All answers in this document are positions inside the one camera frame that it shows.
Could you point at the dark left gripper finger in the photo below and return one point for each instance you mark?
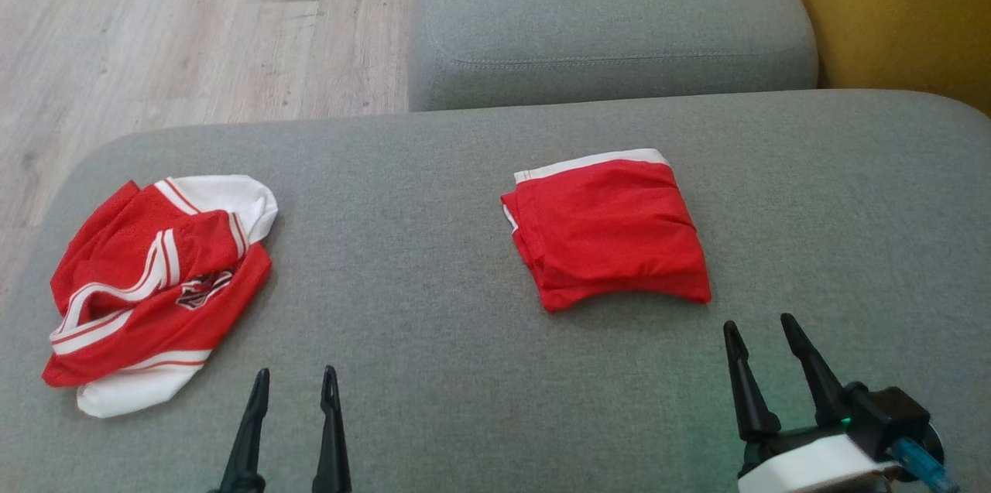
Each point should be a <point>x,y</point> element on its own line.
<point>249,446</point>
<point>333,446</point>

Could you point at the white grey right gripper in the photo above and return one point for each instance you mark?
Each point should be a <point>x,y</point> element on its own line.
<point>813,466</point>

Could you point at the red white sports jersey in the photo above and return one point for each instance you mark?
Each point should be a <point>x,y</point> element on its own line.
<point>132,323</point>

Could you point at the red shorts white waistband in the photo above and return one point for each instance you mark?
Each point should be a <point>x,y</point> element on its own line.
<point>612,237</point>

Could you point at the large grey sofa seat cushion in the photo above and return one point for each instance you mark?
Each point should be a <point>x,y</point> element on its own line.
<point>433,245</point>

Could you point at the yellow upholstered backrest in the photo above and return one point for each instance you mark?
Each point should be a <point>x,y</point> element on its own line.
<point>898,5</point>

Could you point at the grey stitched-seam sofa cushion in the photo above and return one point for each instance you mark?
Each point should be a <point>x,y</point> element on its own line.
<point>612,5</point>

